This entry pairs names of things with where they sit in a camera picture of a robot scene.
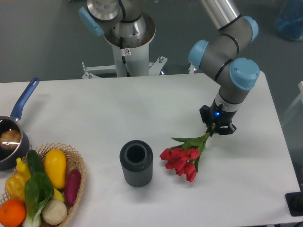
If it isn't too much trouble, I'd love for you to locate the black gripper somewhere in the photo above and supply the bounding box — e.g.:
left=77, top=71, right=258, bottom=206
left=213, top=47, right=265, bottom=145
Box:
left=199, top=98, right=237, bottom=135

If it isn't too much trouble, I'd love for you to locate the red tulip bouquet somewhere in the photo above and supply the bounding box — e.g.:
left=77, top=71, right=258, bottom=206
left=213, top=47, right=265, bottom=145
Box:
left=159, top=123, right=216, bottom=182

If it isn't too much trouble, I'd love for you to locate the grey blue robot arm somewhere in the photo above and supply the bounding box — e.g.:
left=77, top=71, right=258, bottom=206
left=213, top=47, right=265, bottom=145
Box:
left=79, top=0, right=260, bottom=135

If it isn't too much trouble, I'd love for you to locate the dark grey ribbed vase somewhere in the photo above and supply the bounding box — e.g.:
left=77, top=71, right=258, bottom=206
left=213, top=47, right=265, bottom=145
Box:
left=119, top=140, right=153, bottom=187

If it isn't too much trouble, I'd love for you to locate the black device at edge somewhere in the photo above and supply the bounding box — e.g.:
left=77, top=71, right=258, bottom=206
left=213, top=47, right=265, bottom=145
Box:
left=285, top=192, right=303, bottom=217

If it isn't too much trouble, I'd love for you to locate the blue bin in background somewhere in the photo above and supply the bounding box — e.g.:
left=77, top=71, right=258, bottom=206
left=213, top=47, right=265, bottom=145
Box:
left=275, top=0, right=303, bottom=41

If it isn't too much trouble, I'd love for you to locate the purple eggplant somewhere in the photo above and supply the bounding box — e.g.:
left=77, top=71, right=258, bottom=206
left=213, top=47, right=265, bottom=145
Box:
left=64, top=169, right=81, bottom=205

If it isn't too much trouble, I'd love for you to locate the yellow squash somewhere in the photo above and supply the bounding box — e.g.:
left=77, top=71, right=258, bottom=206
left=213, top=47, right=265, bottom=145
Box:
left=44, top=149, right=67, bottom=190

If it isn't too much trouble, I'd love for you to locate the yellow banana tip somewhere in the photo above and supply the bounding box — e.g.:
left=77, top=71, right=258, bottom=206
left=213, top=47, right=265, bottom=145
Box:
left=52, top=188, right=65, bottom=202

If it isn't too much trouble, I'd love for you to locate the dark green cucumber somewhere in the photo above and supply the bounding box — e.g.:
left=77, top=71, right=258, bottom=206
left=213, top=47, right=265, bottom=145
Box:
left=27, top=149, right=45, bottom=175

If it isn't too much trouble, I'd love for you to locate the beige garlic bulb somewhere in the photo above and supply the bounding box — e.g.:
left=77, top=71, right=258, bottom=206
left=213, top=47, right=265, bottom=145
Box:
left=42, top=199, right=67, bottom=225

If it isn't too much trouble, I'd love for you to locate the green bok choy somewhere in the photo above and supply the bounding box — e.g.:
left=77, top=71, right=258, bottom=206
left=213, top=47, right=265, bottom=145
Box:
left=22, top=172, right=53, bottom=227

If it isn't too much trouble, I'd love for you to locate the small yellow pepper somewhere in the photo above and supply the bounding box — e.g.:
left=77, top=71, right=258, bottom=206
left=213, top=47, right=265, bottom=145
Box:
left=16, top=157, right=31, bottom=181

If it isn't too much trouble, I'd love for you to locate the brown bread roll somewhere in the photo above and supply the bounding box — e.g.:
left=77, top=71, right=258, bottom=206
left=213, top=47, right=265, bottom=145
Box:
left=0, top=130, right=21, bottom=150

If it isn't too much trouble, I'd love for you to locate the yellow bell pepper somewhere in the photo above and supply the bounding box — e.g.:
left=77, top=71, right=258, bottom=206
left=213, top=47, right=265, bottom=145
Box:
left=5, top=174, right=26, bottom=201

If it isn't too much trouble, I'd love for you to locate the orange fruit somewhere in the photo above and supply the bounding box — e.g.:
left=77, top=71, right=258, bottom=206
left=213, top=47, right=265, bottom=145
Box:
left=0, top=200, right=26, bottom=227

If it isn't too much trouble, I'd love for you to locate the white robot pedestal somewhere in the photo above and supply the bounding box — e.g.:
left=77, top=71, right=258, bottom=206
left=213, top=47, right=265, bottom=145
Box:
left=79, top=8, right=168, bottom=79

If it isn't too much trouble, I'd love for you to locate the blue handled saucepan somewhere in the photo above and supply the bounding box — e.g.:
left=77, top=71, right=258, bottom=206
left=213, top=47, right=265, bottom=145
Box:
left=0, top=78, right=40, bottom=171

